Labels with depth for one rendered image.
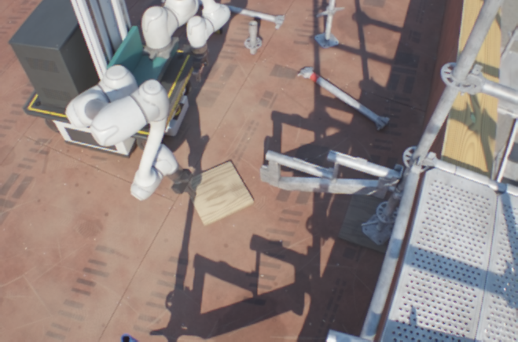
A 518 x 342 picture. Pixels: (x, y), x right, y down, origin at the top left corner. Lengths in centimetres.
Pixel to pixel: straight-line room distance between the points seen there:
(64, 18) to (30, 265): 137
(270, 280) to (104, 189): 110
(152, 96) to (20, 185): 151
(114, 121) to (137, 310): 109
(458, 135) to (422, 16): 192
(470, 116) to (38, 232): 240
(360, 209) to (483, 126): 84
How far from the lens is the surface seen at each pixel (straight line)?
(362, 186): 212
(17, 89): 351
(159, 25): 253
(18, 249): 274
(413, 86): 320
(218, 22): 242
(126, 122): 164
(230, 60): 317
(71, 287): 251
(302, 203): 251
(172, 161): 219
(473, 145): 208
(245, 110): 286
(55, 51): 231
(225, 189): 252
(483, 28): 137
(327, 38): 332
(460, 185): 186
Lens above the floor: 222
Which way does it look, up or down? 56 degrees down
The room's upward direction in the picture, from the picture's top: straight up
